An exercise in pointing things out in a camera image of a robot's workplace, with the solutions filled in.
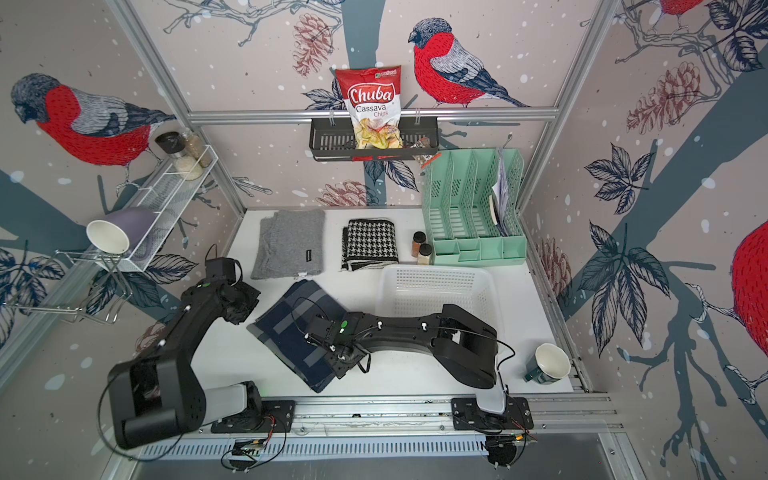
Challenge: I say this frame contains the glass jar on shelf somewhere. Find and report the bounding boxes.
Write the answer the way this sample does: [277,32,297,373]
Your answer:
[180,128,211,168]

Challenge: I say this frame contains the white plastic basket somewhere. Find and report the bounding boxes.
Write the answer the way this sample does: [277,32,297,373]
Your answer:
[374,265,505,338]

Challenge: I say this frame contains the purple cup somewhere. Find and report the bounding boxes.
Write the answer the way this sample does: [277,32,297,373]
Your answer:
[86,207,157,255]

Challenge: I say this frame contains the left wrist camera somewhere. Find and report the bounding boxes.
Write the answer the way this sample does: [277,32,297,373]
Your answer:
[205,257,243,285]

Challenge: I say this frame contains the green mug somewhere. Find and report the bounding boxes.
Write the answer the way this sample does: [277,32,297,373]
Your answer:
[523,343,571,385]

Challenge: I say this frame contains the black wall shelf basket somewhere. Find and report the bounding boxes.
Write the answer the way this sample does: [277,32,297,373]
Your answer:
[309,116,439,161]

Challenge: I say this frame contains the green desk file organizer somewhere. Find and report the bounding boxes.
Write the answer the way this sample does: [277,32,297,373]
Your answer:
[422,148,527,268]

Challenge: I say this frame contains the papers in organizer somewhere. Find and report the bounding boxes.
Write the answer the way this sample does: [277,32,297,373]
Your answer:
[490,150,509,236]

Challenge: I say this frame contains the black lid spice jar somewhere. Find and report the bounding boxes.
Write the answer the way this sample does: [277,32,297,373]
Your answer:
[155,131,204,181]

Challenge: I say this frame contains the navy plaid scarf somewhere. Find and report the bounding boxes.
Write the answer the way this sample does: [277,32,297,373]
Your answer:
[246,280,347,393]

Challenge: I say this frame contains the orange spice bottle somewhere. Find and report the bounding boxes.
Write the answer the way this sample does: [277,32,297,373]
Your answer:
[411,231,427,258]

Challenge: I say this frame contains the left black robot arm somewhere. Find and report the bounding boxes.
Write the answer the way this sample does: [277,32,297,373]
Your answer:
[107,280,262,450]

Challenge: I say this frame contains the houndstooth folded scarf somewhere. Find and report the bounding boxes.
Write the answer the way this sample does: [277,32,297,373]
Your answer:
[341,219,399,272]

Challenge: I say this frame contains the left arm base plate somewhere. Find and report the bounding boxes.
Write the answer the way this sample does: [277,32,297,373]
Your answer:
[211,400,296,434]

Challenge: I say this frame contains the white wire wall shelf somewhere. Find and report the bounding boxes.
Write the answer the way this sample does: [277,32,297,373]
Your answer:
[106,145,219,272]

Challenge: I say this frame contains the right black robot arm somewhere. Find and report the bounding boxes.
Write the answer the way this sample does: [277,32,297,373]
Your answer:
[303,304,506,415]

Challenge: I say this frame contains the grey scarf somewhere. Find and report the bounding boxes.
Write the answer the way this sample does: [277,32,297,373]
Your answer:
[250,209,325,280]

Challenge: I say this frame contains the pale spice bottle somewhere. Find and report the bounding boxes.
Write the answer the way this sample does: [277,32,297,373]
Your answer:
[417,243,433,265]

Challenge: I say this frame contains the wire cup holder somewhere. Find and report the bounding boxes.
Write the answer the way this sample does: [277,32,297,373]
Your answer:
[1,249,138,328]

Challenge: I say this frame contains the Chuba cassava chips bag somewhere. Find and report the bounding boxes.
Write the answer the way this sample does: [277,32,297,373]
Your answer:
[336,66,403,150]

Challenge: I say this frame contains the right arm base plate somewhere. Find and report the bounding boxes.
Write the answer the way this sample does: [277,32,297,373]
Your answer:
[451,397,534,434]

